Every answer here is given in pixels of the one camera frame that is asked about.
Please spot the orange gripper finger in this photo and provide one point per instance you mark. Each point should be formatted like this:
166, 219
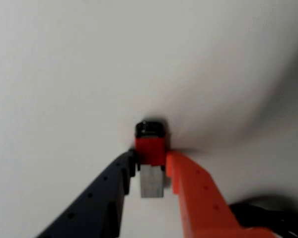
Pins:
201, 198

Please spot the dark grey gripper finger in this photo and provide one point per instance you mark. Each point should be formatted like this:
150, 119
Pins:
96, 203

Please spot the red black usb stick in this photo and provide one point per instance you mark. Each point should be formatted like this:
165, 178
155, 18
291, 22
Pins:
150, 153

